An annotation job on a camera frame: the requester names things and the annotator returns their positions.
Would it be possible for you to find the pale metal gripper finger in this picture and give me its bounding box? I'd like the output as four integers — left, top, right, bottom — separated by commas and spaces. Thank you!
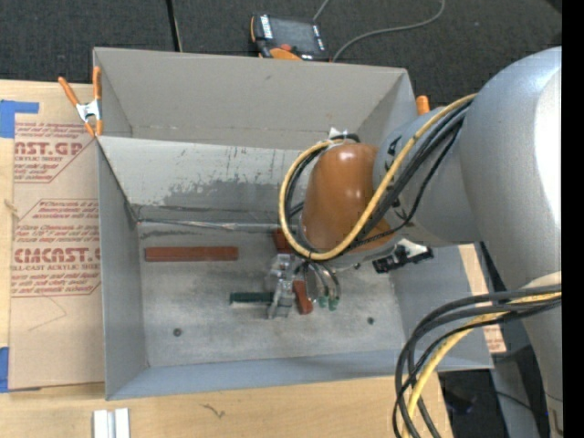
266, 253, 294, 285
266, 280, 297, 320

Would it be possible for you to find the red-brown flat block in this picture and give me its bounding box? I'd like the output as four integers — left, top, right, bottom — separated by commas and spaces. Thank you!
144, 245, 240, 263
272, 228, 294, 256
292, 280, 315, 316

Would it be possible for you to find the dark green flat block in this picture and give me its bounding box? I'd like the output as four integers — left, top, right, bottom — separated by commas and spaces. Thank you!
228, 291, 276, 309

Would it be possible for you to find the grey metal bin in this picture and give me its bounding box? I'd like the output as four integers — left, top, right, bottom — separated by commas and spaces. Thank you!
92, 47, 495, 402

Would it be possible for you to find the brown cardboard board, red print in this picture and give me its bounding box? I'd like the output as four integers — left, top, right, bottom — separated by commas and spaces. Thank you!
0, 78, 107, 394

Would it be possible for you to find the black cylinder on white bracket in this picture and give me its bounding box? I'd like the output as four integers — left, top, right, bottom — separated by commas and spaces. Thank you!
371, 239, 435, 276

